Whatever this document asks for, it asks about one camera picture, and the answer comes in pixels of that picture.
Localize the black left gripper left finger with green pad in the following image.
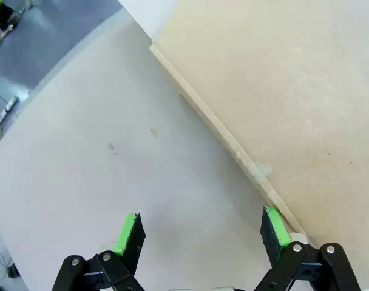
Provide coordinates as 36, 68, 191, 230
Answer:
52, 212, 147, 291

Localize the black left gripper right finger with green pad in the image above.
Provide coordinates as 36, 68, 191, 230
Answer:
253, 206, 362, 291

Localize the thin white cable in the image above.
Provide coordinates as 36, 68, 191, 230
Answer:
0, 252, 14, 283

